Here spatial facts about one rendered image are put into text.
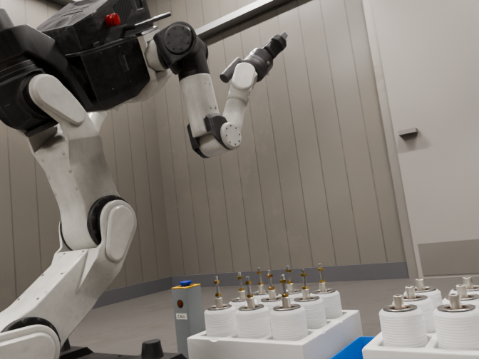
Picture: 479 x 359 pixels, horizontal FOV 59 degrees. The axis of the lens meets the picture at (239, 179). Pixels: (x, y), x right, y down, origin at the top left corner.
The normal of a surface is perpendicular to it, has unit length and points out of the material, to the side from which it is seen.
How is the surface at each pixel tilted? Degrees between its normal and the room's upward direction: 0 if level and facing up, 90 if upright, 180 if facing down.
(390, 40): 90
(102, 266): 113
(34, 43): 90
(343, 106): 90
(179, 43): 97
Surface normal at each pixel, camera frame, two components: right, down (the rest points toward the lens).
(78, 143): 0.85, 0.25
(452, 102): -0.55, -0.04
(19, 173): 0.82, -0.17
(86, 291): 0.70, 0.22
